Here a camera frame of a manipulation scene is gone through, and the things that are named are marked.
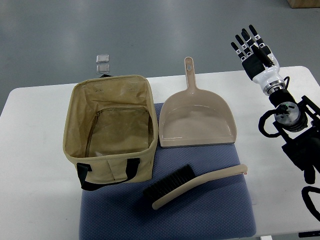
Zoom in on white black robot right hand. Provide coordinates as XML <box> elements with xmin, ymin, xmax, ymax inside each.
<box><xmin>231</xmin><ymin>24</ymin><xmax>286</xmax><ymax>96</ymax></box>

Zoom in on beige hand broom black bristles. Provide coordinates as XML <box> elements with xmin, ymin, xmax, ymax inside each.
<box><xmin>143</xmin><ymin>164</ymin><xmax>248</xmax><ymax>210</ymax></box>

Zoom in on brown cardboard box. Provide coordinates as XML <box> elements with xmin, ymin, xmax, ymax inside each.
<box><xmin>287</xmin><ymin>0</ymin><xmax>320</xmax><ymax>9</ymax></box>

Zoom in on beige plastic dustpan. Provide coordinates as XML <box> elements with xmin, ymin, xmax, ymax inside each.
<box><xmin>158</xmin><ymin>57</ymin><xmax>237</xmax><ymax>148</ymax></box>

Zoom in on blue textured mat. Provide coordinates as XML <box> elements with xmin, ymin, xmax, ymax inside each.
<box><xmin>78</xmin><ymin>103</ymin><xmax>258</xmax><ymax>240</ymax></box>

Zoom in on upper clear floor plate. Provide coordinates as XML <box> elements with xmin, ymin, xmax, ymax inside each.
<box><xmin>96</xmin><ymin>54</ymin><xmax>109</xmax><ymax>63</ymax></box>

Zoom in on yellow fabric bag black handles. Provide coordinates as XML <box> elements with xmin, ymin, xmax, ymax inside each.
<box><xmin>63</xmin><ymin>75</ymin><xmax>159</xmax><ymax>191</ymax></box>

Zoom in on black bracket at table edge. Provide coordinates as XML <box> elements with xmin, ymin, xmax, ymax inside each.
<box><xmin>298</xmin><ymin>230</ymin><xmax>320</xmax><ymax>238</ymax></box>

